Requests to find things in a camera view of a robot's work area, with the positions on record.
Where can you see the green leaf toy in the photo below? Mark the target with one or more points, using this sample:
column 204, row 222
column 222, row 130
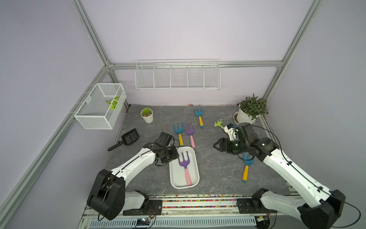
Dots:
column 113, row 103

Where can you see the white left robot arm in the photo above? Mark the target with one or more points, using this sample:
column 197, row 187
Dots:
column 108, row 196

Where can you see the purple rake pink handle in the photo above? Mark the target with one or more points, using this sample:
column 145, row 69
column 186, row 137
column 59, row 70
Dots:
column 184, row 161
column 189, row 129

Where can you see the green rake wooden handle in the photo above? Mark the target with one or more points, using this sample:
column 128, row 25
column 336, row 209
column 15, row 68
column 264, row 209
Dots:
column 218, row 123

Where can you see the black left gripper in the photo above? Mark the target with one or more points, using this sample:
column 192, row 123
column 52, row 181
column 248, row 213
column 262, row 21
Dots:
column 175, row 155

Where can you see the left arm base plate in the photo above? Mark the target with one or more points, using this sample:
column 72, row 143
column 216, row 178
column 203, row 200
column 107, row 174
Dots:
column 151, row 207

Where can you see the black slotted scoop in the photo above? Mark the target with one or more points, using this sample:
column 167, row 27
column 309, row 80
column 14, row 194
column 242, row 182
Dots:
column 127, row 139

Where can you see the teal rake yellow handle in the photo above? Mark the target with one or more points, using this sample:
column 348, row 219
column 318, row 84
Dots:
column 179, row 128
column 199, row 112
column 249, row 160

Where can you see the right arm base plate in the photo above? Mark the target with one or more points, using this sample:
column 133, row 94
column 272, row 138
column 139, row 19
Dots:
column 250, row 205

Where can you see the white wire wall shelf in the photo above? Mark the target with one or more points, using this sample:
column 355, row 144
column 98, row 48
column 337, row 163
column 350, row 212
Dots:
column 184, row 74

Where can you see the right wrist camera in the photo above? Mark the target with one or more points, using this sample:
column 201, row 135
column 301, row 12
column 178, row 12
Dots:
column 230, row 130

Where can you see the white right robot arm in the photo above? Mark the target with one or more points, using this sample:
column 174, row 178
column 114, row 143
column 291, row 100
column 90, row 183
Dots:
column 318, row 207

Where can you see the small white potted plant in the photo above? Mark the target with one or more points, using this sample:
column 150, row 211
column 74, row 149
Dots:
column 147, row 115

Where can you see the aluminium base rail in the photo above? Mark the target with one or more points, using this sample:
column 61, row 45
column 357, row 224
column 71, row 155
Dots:
column 193, row 212

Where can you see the large white potted plant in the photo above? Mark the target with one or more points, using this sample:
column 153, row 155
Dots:
column 251, row 108

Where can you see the white storage tray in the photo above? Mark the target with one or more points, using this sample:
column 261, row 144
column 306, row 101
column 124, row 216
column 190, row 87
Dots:
column 184, row 171

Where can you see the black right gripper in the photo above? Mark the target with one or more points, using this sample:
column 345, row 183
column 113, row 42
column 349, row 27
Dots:
column 222, row 140

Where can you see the white wire side basket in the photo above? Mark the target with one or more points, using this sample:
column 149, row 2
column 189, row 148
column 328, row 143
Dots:
column 94, row 113

